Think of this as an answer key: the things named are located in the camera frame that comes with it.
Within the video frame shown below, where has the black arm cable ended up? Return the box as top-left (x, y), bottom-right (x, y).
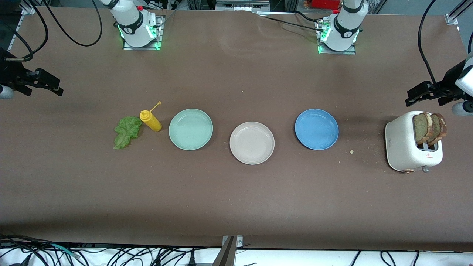
top-left (418, 0), bottom-right (442, 91)
top-left (0, 0), bottom-right (103, 61)

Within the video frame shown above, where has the green lettuce leaf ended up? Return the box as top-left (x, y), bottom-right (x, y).
top-left (113, 116), bottom-right (143, 150)

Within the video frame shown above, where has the blue plate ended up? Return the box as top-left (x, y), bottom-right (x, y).
top-left (295, 109), bottom-right (339, 150)

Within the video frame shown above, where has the white toaster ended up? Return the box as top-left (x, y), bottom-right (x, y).
top-left (385, 111), bottom-right (443, 174)

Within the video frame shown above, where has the teal cable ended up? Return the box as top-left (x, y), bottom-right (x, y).
top-left (50, 243), bottom-right (80, 258)

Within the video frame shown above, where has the black cable on table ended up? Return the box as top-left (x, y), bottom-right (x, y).
top-left (259, 10), bottom-right (323, 32)

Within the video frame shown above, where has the red box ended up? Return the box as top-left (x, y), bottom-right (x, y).
top-left (310, 0), bottom-right (342, 10)

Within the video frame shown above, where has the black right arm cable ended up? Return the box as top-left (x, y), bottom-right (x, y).
top-left (0, 0), bottom-right (103, 61)

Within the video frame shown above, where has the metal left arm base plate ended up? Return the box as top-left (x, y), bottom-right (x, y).
top-left (317, 20), bottom-right (357, 55)

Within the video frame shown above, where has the aluminium frame profile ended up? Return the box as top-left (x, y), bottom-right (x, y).
top-left (445, 0), bottom-right (473, 25)
top-left (7, 0), bottom-right (39, 52)

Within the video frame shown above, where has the yellow mustard squeeze bottle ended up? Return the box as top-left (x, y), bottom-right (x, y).
top-left (140, 101), bottom-right (162, 132)

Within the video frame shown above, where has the small metal bracket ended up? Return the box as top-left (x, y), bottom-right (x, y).
top-left (222, 235), bottom-right (244, 248)

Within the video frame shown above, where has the brown bread slice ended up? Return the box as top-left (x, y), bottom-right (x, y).
top-left (429, 113), bottom-right (448, 144)
top-left (413, 112), bottom-right (433, 145)

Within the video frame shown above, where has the mint green plate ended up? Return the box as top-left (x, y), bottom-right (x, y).
top-left (169, 108), bottom-right (214, 151)

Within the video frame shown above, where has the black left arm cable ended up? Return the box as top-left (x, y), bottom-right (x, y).
top-left (418, 0), bottom-right (442, 91)

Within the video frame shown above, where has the grey metal beam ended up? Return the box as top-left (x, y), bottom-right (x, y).
top-left (212, 236), bottom-right (237, 266)

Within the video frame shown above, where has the beige plate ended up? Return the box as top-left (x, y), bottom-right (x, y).
top-left (229, 122), bottom-right (275, 165)

